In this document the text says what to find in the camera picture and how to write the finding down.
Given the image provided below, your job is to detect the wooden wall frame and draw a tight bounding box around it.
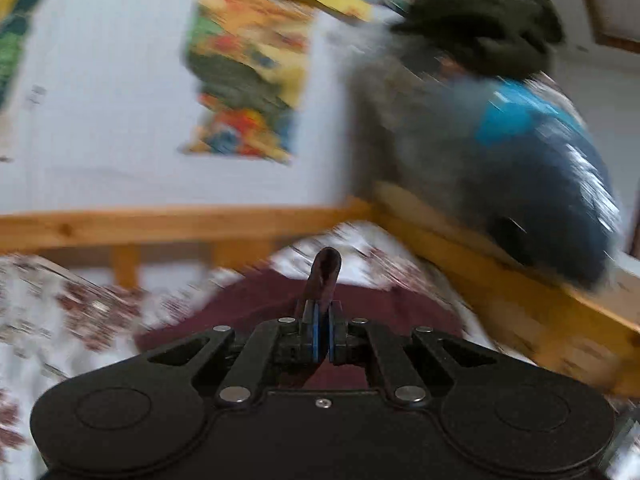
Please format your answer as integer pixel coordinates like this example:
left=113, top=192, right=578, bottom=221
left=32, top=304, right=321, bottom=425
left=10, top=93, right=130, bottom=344
left=570, top=0, right=640, bottom=52

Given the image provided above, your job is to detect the white floral bedspread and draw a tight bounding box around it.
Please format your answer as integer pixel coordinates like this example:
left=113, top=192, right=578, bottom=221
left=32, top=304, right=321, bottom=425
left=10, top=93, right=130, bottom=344
left=0, top=220, right=640, bottom=480

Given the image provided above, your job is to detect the dark green cloth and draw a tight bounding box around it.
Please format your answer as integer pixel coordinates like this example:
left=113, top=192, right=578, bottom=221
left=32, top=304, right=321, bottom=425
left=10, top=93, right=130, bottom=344
left=390, top=0, right=567, bottom=82

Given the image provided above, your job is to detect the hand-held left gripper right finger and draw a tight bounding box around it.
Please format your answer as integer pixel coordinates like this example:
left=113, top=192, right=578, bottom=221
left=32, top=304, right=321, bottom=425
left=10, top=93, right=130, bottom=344
left=327, top=301, right=501, bottom=407

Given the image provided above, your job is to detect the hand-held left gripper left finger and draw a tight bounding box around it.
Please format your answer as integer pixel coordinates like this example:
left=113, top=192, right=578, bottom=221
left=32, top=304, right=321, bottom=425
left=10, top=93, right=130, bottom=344
left=137, top=301, right=321, bottom=407

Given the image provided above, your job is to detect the wooden bed frame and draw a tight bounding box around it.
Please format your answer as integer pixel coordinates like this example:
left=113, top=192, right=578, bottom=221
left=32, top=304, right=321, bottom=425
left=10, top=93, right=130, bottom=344
left=0, top=182, right=640, bottom=397

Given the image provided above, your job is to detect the maroon small garment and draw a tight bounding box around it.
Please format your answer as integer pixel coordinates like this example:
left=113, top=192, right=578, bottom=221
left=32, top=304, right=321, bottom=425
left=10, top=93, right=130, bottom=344
left=135, top=247, right=466, bottom=392

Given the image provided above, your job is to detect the blue plastic bag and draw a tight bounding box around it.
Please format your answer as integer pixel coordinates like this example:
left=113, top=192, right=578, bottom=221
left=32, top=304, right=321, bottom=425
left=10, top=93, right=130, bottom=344
left=440, top=79, right=622, bottom=292

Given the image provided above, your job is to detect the green wall poster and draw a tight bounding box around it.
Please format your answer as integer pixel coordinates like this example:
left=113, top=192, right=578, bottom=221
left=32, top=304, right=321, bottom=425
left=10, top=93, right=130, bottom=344
left=0, top=0, right=47, bottom=113

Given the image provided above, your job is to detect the grey cloth bundle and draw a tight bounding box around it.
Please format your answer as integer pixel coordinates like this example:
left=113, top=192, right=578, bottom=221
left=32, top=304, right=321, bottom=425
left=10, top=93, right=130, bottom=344
left=349, top=35, right=501, bottom=241

